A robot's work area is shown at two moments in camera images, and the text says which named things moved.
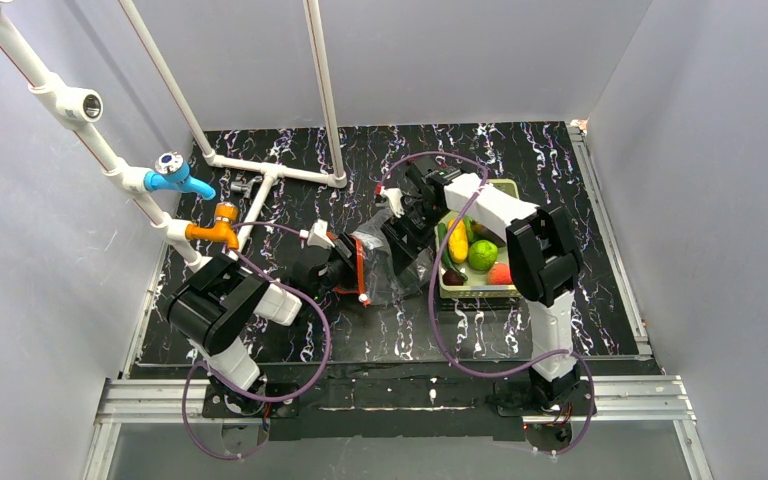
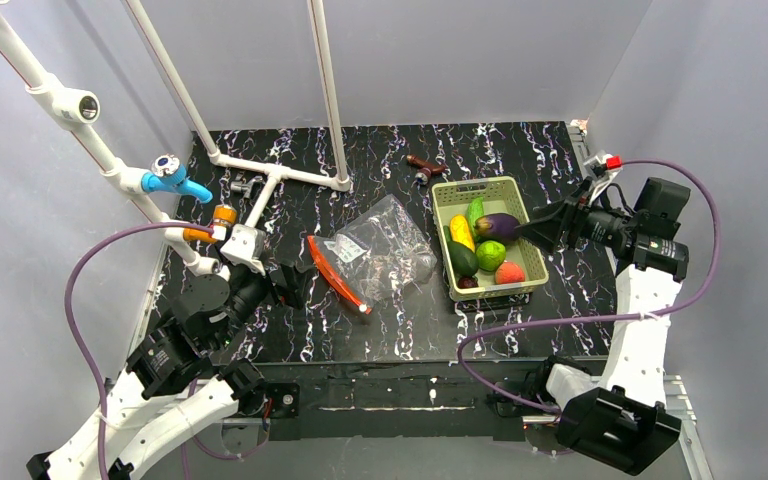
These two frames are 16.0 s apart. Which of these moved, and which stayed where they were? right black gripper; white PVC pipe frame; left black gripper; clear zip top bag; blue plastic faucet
Moved: right black gripper; left black gripper
Stayed: white PVC pipe frame; blue plastic faucet; clear zip top bag
